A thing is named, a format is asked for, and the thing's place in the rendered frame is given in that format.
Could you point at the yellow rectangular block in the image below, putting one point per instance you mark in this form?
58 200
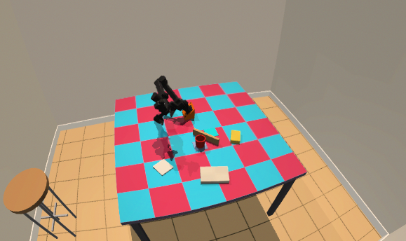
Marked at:
235 137

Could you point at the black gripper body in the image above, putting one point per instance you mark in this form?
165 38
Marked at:
165 110

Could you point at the cream flat square tile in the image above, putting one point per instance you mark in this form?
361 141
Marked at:
163 167

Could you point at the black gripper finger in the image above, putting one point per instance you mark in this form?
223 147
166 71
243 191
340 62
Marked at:
171 109
161 121

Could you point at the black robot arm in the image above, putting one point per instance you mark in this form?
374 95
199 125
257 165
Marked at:
161 97

